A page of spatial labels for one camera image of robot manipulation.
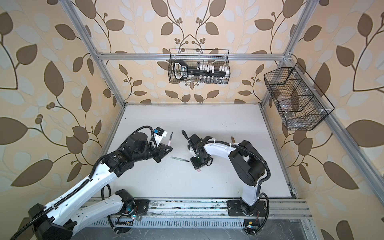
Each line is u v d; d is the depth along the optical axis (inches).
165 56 35.3
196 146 26.9
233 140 39.2
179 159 35.8
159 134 24.9
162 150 24.6
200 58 35.8
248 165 18.8
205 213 29.0
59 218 15.5
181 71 33.2
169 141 27.8
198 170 34.1
